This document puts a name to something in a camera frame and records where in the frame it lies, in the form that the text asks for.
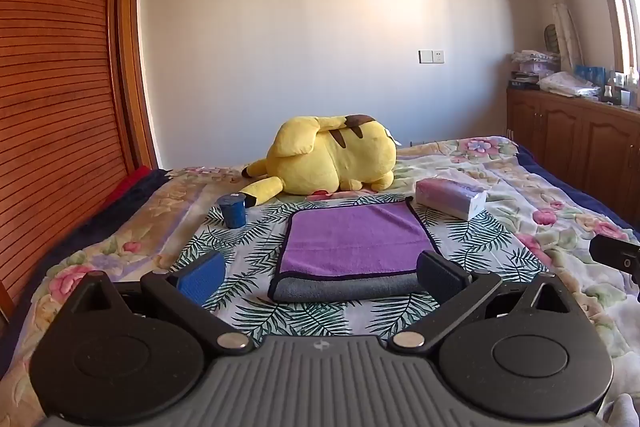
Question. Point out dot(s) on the blue boxes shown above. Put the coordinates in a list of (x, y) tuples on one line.
[(590, 74)]

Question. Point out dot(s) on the purple towel with black trim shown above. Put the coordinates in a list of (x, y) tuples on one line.
[(350, 237)]

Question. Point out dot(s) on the yellow plush toy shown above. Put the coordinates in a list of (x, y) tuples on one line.
[(325, 157)]

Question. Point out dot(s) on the group of small bottles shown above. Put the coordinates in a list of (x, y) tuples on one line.
[(622, 89)]

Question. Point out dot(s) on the tissue pack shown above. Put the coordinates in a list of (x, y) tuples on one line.
[(450, 199)]

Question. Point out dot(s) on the clutter of items on cabinet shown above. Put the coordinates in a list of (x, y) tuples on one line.
[(532, 67)]

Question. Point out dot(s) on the white plastic bag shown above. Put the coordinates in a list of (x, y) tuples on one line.
[(567, 84)]

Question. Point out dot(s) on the grey towel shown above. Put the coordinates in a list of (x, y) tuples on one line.
[(345, 288)]

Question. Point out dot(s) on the white wall socket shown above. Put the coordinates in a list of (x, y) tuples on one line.
[(431, 57)]

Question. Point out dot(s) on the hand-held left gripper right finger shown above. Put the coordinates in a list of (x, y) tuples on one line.
[(440, 274)]

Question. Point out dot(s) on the leaf print white cloth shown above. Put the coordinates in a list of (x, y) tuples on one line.
[(250, 237)]

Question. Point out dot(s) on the blue cylindrical cup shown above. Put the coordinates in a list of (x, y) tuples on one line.
[(232, 209)]

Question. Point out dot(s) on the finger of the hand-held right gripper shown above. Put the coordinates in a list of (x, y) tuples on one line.
[(612, 252)]

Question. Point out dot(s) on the red cloth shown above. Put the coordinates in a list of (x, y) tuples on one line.
[(131, 183)]

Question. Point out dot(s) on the light grey cloth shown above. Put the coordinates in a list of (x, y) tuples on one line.
[(622, 412)]

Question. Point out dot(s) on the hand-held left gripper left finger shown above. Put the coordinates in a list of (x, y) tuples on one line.
[(202, 276)]

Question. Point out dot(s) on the dark blue blanket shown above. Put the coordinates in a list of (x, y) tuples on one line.
[(555, 179)]

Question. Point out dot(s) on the wooden slatted wardrobe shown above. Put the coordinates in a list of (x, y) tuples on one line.
[(55, 67)]

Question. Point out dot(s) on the wooden cabinet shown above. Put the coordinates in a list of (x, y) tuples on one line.
[(565, 132)]

